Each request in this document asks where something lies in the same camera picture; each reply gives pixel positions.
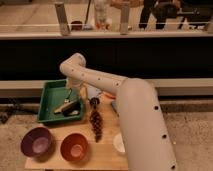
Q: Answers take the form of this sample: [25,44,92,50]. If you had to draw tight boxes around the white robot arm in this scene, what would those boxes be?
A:
[60,53,178,171]

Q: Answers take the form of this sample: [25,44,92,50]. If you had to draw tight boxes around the small white cup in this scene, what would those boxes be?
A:
[113,133,125,154]

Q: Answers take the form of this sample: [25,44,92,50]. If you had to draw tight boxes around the dark red background cup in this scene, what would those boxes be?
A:
[71,20,83,31]

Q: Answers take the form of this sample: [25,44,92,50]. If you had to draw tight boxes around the orange carrot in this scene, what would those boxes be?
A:
[104,92,116,99]

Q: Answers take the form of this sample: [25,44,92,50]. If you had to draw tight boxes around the brown pine cone brush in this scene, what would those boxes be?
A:
[89,97,103,142]

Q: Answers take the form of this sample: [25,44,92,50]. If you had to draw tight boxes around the black brush in tray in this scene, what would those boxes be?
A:
[62,102,80,117]

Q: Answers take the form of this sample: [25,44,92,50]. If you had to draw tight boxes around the green plastic tray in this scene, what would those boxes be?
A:
[37,79,84,125]

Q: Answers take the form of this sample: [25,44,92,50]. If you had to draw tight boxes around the orange bowl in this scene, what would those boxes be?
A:
[60,133,89,162]

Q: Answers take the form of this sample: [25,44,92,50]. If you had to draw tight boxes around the wooden board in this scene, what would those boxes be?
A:
[25,94,128,171]

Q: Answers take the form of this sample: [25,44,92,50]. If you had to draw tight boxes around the purple bowl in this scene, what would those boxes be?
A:
[20,127,53,157]

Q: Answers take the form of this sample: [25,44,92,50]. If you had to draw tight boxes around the person legs in background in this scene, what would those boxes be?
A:
[137,0,168,31]

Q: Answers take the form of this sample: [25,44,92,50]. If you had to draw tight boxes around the grey post right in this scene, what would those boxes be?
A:
[120,1,130,35]

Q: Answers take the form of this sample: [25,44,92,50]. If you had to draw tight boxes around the grey post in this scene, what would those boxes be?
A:
[120,1,130,35]
[55,2,70,36]

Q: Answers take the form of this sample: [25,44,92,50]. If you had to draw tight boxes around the grey post left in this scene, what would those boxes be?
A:
[55,2,70,36]

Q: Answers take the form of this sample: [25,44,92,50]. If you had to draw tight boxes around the black cable clutter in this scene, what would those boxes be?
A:
[0,99,39,124]

